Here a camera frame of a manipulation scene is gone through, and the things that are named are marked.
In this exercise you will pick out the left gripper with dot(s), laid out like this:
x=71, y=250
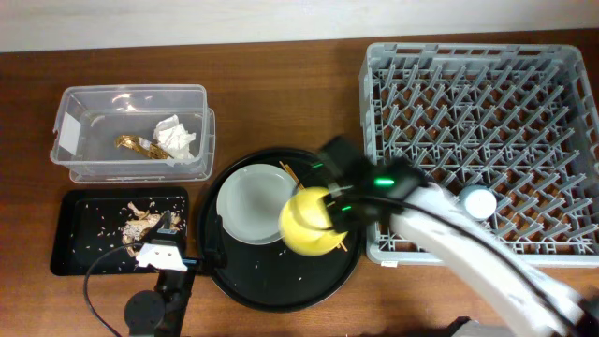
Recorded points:
x=219, y=253

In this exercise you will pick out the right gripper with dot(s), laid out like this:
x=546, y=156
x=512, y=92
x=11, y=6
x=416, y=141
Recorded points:
x=334, y=216

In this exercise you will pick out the food scraps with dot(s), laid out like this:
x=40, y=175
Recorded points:
x=141, y=223

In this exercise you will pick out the yellow bowl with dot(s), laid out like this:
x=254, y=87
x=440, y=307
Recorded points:
x=305, y=225

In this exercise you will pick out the white tissue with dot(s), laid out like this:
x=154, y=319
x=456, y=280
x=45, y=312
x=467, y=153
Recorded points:
x=172, y=137

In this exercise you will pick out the gold snack wrapper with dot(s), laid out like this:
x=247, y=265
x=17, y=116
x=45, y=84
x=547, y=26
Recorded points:
x=141, y=146

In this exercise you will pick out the blue cup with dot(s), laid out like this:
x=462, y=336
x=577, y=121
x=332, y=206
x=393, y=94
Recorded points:
x=478, y=202

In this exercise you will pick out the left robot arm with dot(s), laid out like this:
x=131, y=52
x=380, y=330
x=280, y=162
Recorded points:
x=161, y=311

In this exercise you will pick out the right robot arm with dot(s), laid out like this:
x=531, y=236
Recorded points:
x=529, y=302

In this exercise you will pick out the grey dishwasher rack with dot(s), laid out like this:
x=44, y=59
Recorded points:
x=520, y=120

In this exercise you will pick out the grey ceramic plate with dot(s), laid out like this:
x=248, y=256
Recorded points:
x=250, y=201

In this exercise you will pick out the left wooden chopstick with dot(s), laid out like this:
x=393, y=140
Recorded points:
x=290, y=171

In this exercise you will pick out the round black serving tray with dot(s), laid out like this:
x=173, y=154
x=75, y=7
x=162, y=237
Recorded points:
x=271, y=277

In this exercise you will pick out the black rectangular tray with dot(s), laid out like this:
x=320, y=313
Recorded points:
x=92, y=222

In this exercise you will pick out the clear plastic storage bin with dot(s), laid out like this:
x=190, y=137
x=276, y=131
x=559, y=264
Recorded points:
x=90, y=119

